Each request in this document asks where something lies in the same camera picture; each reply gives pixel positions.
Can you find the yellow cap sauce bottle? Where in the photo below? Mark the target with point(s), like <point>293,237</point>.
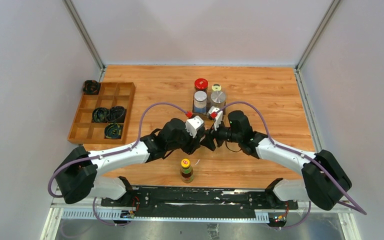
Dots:
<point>186,170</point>

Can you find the yellow lid spice bottle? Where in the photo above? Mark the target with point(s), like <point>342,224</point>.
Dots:
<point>216,88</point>

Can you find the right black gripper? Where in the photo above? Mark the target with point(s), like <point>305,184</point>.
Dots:
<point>208,141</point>

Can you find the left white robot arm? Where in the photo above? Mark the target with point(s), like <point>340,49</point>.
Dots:
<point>81,174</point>

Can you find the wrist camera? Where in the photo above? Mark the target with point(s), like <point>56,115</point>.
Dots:
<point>193,125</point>
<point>215,114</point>

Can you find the silver lid blue bottle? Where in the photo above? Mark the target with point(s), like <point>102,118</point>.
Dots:
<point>200,102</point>

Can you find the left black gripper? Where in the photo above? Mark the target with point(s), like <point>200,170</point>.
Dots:
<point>193,144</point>

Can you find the silver lid glass jar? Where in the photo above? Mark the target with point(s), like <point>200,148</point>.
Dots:
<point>218,99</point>

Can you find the wooden compartment tray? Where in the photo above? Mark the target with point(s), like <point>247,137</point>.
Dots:
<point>103,114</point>

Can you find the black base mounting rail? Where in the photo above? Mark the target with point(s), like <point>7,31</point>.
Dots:
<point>199,202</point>

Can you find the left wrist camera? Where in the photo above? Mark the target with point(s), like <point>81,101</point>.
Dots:
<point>193,125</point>

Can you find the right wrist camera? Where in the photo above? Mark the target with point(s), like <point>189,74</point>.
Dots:
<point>215,114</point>

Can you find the red lid sauce jar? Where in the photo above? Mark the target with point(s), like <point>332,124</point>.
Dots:
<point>201,84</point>

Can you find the clear plastic organizer bin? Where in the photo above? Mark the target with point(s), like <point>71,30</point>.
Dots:
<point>209,91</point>

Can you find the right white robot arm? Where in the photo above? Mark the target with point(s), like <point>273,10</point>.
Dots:
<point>324,180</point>

